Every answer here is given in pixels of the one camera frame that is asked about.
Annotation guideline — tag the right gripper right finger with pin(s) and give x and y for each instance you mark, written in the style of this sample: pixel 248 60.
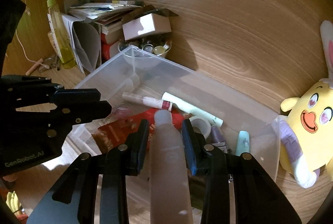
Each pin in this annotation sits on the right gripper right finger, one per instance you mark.
pixel 257 197

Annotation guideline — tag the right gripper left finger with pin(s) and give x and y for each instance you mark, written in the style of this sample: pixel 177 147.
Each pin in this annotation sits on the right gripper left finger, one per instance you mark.
pixel 73 196

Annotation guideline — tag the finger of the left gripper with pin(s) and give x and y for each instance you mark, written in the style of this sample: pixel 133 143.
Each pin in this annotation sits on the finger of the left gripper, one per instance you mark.
pixel 78 106

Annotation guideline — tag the red tea packet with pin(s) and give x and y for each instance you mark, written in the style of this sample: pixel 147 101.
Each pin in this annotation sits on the red tea packet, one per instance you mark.
pixel 115 133

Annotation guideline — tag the mint green small tube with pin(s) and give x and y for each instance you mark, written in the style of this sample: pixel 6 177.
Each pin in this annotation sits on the mint green small tube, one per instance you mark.
pixel 243 143

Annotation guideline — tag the pink cosmetic tube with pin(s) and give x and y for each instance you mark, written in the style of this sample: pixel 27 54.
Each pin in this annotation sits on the pink cosmetic tube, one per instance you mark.
pixel 169 187

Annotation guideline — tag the beige red-capped stick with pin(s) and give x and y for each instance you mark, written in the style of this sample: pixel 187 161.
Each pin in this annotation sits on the beige red-capped stick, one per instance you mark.
pixel 147 101

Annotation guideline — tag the purple black lipstick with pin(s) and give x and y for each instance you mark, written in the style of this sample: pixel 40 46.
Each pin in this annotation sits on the purple black lipstick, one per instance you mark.
pixel 218 139

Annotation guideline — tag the white tape roll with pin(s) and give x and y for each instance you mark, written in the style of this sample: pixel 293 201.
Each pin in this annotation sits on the white tape roll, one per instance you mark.
pixel 201 125

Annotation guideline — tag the long pale green tube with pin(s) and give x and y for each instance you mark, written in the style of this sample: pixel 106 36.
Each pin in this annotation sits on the long pale green tube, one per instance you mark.
pixel 191 109

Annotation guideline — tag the person left hand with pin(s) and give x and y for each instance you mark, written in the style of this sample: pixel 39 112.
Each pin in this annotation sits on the person left hand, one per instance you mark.
pixel 11 177

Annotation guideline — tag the yellow-green spray bottle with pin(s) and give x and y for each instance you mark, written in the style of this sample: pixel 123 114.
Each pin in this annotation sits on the yellow-green spray bottle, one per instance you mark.
pixel 60 35

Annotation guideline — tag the clear plastic storage bin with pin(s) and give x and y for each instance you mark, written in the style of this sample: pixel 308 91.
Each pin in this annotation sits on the clear plastic storage bin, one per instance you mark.
pixel 134 81

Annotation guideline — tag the white paper box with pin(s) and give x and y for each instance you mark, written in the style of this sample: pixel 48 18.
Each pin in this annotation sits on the white paper box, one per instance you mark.
pixel 85 42

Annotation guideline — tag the yellow chick plush toy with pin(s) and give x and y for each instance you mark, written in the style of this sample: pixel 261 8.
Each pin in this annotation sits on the yellow chick plush toy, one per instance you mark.
pixel 306 132

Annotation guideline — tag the glass bowl with trinkets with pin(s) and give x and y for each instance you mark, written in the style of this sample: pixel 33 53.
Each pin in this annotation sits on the glass bowl with trinkets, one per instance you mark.
pixel 148 51

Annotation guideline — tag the stack of books papers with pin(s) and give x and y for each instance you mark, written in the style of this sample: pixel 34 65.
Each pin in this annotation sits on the stack of books papers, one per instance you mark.
pixel 104 15

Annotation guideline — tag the small pink white box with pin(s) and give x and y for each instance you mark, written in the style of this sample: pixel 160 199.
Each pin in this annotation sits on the small pink white box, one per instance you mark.
pixel 150 24

